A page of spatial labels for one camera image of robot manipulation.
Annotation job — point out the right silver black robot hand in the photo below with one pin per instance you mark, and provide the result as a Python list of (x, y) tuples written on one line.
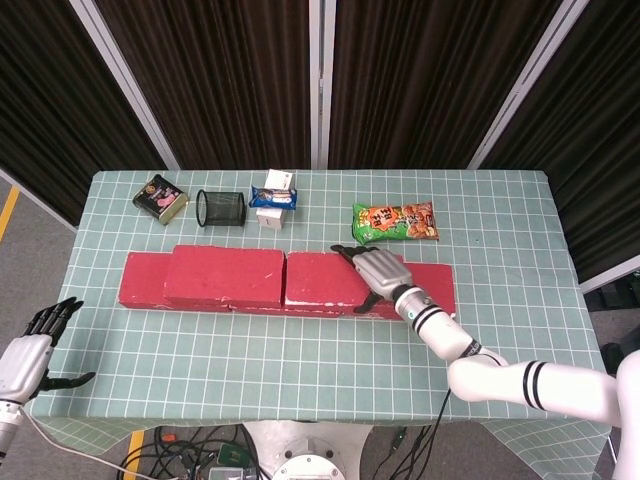
[(382, 272)]

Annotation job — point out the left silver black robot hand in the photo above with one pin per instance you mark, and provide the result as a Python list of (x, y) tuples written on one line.
[(22, 365)]

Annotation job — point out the red brick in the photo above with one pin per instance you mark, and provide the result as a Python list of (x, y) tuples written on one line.
[(225, 275), (435, 285), (320, 280), (300, 311), (142, 280)]

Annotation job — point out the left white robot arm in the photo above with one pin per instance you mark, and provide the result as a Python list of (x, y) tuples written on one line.
[(7, 427)]

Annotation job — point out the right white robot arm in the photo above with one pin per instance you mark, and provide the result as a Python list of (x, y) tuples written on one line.
[(490, 375)]

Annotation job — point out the green orange snack bag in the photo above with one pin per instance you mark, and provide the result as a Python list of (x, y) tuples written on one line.
[(395, 222)]

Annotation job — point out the green checked tablecloth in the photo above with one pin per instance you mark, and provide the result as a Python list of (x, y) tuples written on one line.
[(500, 300)]

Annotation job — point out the white carton box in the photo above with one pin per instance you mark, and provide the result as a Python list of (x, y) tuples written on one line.
[(270, 218)]

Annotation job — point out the blue cookie packet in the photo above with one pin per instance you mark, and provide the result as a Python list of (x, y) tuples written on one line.
[(272, 198)]

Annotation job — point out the black mesh pen holder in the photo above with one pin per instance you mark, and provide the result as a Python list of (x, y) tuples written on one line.
[(222, 207)]

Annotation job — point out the dark ribbed partition panel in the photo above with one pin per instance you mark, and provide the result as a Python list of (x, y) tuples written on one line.
[(215, 80), (50, 100), (600, 150), (425, 80)]

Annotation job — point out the black luncheon meat can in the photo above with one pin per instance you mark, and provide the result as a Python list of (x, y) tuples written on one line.
[(160, 197)]

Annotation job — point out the green circuit board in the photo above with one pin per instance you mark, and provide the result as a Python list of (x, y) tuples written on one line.
[(232, 455)]

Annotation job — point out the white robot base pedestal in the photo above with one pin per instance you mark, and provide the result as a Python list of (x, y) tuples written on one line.
[(305, 450)]

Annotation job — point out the silver partition post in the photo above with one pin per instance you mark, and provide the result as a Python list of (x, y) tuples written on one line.
[(530, 85), (321, 80), (125, 85)]

